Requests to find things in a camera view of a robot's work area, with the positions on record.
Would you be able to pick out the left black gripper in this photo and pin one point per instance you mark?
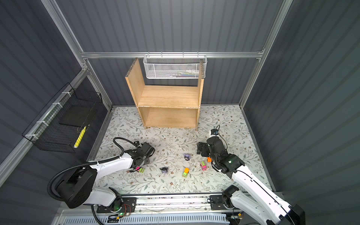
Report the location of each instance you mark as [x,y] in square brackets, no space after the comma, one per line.
[147,161]

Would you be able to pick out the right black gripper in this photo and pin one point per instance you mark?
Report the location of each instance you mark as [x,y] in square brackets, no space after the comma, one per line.
[205,146]

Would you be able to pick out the black purple figurine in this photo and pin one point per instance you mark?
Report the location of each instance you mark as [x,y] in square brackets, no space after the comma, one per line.
[164,170]
[187,157]

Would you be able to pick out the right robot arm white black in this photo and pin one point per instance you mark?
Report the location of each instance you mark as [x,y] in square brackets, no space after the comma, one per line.
[233,167]

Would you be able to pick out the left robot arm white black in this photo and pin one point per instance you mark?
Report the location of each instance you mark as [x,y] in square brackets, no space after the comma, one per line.
[75,185]

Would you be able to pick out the wooden two-tier shelf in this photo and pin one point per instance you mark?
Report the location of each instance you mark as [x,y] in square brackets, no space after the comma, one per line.
[165,106]

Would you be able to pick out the pink green toy car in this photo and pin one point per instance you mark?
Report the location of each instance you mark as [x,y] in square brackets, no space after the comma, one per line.
[140,169]

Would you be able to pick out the pink green toy truck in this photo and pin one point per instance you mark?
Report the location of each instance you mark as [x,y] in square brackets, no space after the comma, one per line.
[203,166]

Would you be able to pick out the yellow green marker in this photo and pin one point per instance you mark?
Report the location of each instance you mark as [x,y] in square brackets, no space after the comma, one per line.
[79,139]

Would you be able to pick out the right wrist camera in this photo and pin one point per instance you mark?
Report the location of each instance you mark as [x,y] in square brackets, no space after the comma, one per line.
[214,132]

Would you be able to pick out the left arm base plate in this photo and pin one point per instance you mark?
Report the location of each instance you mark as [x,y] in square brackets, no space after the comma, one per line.
[122,206]

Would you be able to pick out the aluminium rail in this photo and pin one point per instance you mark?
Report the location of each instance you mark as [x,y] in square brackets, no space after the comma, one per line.
[198,202]

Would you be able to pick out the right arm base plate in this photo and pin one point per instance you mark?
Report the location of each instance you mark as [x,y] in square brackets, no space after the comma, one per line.
[220,202]

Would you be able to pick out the white ribbed cable duct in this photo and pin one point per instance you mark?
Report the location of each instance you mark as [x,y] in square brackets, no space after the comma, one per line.
[167,219]

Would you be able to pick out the black wire basket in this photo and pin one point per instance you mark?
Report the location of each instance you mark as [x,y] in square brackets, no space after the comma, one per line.
[59,127]

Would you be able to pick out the white wire mesh basket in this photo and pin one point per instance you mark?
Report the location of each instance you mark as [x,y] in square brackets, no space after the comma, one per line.
[174,68]

